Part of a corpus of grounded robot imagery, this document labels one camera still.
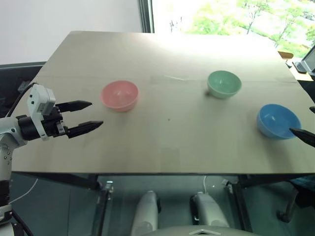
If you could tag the blue plastic bowl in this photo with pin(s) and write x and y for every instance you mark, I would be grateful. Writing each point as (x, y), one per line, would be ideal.
(278, 121)

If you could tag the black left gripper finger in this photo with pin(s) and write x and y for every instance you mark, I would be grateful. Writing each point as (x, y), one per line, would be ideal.
(85, 127)
(76, 105)

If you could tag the black table frame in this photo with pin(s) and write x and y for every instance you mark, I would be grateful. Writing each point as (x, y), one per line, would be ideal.
(73, 180)

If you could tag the silver robot right leg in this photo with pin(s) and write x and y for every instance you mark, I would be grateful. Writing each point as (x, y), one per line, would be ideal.
(209, 209)

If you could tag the dark window frame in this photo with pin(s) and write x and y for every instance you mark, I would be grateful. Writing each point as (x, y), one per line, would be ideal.
(145, 14)

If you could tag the grey robot torso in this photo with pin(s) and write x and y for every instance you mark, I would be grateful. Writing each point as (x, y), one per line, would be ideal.
(197, 231)

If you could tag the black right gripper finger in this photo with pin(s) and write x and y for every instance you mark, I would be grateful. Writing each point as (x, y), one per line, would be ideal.
(313, 109)
(306, 137)

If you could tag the pink plastic bowl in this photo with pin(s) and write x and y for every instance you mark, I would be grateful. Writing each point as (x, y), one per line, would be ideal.
(119, 96)

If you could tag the silver robot left leg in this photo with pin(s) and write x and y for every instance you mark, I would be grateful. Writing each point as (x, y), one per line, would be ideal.
(145, 214)

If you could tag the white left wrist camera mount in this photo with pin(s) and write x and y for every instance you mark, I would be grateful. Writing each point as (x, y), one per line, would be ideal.
(39, 98)

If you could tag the silver robot leg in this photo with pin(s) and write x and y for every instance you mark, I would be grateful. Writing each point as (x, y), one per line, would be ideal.
(209, 209)
(145, 214)

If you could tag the brown cardboard box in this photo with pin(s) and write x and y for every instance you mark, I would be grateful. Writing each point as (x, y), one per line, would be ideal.
(285, 54)

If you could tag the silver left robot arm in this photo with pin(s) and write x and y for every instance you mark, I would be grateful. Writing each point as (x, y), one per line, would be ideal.
(7, 134)

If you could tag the green plastic bowl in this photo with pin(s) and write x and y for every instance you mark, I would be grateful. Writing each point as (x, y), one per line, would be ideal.
(224, 84)

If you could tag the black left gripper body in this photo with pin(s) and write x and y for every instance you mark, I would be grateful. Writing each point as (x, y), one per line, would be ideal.
(53, 125)

